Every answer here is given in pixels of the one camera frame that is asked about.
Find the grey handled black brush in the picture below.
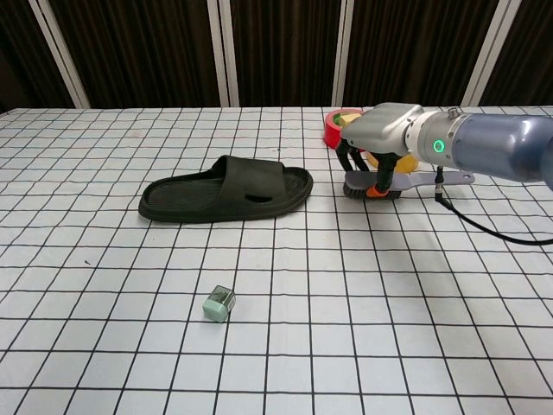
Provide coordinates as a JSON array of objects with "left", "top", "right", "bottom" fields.
[{"left": 342, "top": 169, "right": 476, "bottom": 201}]

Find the white checkered tablecloth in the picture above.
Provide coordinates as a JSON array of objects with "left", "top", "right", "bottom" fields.
[{"left": 0, "top": 105, "right": 553, "bottom": 415}]

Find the red tape roll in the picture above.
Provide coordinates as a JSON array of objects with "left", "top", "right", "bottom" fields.
[{"left": 323, "top": 108, "right": 368, "bottom": 151}]

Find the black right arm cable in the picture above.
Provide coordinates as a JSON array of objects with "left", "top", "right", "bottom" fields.
[{"left": 434, "top": 166, "right": 553, "bottom": 246}]

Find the yellow clear tape roll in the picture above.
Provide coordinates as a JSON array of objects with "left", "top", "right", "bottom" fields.
[{"left": 365, "top": 150, "right": 419, "bottom": 175}]

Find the small green plastic box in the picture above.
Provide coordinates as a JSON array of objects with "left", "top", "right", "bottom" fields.
[{"left": 201, "top": 284, "right": 237, "bottom": 323}]

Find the white partition post with foot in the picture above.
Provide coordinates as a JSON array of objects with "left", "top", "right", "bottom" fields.
[{"left": 330, "top": 0, "right": 362, "bottom": 108}]

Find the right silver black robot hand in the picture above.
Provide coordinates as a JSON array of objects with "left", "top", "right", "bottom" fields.
[{"left": 339, "top": 102, "right": 427, "bottom": 199}]

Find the black rubber slide sandal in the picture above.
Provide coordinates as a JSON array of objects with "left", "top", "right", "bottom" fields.
[{"left": 137, "top": 155, "right": 314, "bottom": 224}]

